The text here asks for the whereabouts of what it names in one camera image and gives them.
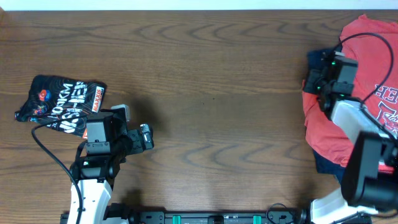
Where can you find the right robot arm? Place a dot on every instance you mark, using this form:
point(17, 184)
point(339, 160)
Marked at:
point(364, 191)

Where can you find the navy blue shirt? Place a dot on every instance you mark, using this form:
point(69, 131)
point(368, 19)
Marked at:
point(323, 165)

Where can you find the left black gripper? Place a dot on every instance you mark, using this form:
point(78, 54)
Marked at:
point(137, 140)

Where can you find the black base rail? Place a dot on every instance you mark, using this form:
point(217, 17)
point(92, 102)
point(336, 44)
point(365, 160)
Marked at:
point(214, 218)

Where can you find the black printed folded shirt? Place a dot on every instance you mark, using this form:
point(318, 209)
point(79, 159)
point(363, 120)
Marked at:
point(61, 103)

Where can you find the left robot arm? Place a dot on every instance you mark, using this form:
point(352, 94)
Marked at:
point(97, 164)

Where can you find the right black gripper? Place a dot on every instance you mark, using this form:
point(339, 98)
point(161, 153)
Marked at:
point(314, 91)

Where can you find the red soccer t-shirt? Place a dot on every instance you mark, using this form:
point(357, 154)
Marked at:
point(374, 45)

